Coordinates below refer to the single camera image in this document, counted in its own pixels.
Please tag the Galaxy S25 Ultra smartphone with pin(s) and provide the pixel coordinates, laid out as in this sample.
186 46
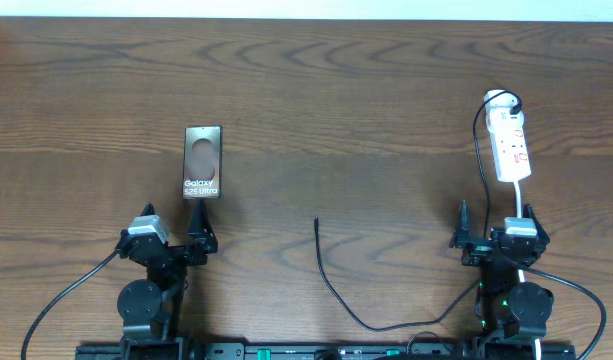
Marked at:
202 162

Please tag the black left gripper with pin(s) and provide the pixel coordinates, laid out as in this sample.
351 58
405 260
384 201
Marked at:
202 243

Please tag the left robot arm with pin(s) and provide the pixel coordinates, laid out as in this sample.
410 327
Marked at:
150 307

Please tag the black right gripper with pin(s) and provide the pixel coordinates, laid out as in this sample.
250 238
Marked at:
478 250

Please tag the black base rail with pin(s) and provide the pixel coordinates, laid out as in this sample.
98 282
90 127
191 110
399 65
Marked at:
420 349

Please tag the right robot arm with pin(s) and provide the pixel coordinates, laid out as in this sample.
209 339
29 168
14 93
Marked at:
514 312

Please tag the white power strip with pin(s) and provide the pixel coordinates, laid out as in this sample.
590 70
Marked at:
504 122

